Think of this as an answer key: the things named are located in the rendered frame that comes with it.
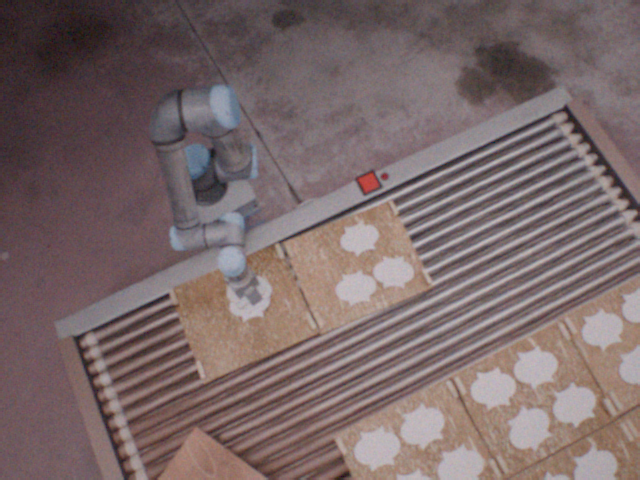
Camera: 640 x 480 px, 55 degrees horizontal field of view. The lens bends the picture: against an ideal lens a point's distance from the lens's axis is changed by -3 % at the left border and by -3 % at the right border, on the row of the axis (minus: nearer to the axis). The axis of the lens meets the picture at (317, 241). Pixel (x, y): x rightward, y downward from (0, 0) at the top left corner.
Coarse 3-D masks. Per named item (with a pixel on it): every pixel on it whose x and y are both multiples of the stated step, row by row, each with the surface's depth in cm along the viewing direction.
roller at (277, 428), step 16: (608, 256) 215; (624, 256) 216; (576, 272) 214; (592, 272) 214; (544, 288) 212; (560, 288) 212; (512, 304) 211; (528, 304) 211; (480, 320) 210; (496, 320) 209; (448, 336) 209; (464, 336) 208; (416, 352) 208; (432, 352) 207; (384, 368) 207; (400, 368) 205; (352, 384) 205; (368, 384) 204; (320, 400) 204; (336, 400) 203; (288, 416) 203; (304, 416) 202; (256, 432) 201; (272, 432) 200; (240, 448) 199
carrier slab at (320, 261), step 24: (360, 216) 223; (384, 216) 222; (288, 240) 221; (312, 240) 220; (336, 240) 220; (384, 240) 219; (408, 240) 219; (312, 264) 217; (336, 264) 217; (360, 264) 217; (312, 288) 214; (408, 288) 213; (432, 288) 213; (312, 312) 212; (336, 312) 211; (360, 312) 211
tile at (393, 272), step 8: (384, 256) 216; (384, 264) 215; (392, 264) 215; (400, 264) 215; (408, 264) 214; (376, 272) 214; (384, 272) 214; (392, 272) 214; (400, 272) 214; (408, 272) 214; (384, 280) 213; (392, 280) 213; (400, 280) 213; (408, 280) 213; (384, 288) 212
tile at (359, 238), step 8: (360, 224) 220; (352, 232) 219; (360, 232) 219; (368, 232) 219; (376, 232) 219; (344, 240) 219; (352, 240) 218; (360, 240) 218; (368, 240) 218; (376, 240) 218; (344, 248) 218; (352, 248) 217; (360, 248) 217; (368, 248) 217
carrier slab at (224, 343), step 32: (256, 256) 219; (192, 288) 216; (224, 288) 216; (288, 288) 215; (192, 320) 213; (224, 320) 212; (256, 320) 212; (288, 320) 211; (224, 352) 208; (256, 352) 208
